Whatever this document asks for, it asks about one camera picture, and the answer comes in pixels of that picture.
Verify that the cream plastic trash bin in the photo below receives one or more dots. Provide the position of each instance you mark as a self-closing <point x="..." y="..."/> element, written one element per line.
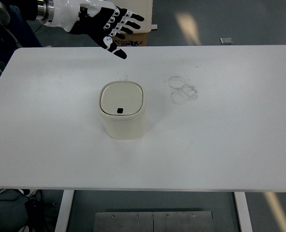
<point x="123" y="125"/>

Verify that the small grey floor plate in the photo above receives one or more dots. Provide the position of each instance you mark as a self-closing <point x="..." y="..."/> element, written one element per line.
<point x="226" y="40"/>

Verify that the white machine base bar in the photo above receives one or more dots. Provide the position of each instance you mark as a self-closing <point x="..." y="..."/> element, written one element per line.
<point x="155" y="26"/>

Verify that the brown cardboard box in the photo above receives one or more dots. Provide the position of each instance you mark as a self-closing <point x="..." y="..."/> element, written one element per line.
<point x="138" y="39"/>

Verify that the white and black hand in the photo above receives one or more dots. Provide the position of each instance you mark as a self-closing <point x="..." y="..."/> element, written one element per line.
<point x="94" y="21"/>

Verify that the white table leg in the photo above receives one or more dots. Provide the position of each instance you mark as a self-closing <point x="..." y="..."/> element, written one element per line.
<point x="64" y="210"/>
<point x="243" y="212"/>

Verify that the grey metal plate with screws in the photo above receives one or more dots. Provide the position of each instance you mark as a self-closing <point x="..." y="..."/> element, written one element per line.
<point x="133" y="221"/>

